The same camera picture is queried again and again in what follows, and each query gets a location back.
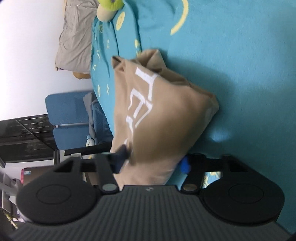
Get tan t-shirt with white print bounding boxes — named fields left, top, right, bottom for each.
left=111, top=50, right=219, bottom=188

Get small blue white toy figure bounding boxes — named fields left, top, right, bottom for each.
left=86, top=135, right=95, bottom=147

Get near blue covered chair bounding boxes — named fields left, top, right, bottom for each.
left=45, top=91, right=114, bottom=151

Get grey cloth on chair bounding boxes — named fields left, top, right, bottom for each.
left=83, top=92, right=97, bottom=139

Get black window grille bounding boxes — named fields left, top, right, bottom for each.
left=0, top=114, right=58, bottom=167

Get brown cabinet with pink box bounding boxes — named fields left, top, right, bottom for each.
left=21, top=166, right=53, bottom=186

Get grey pillow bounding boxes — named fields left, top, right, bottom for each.
left=55, top=0, right=98, bottom=74

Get teal patterned bed sheet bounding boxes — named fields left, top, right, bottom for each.
left=91, top=1, right=295, bottom=233

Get green and beige plush toy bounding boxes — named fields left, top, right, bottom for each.
left=97, top=0, right=124, bottom=22

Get white table with black frame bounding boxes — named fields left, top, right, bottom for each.
left=53, top=142, right=112, bottom=166

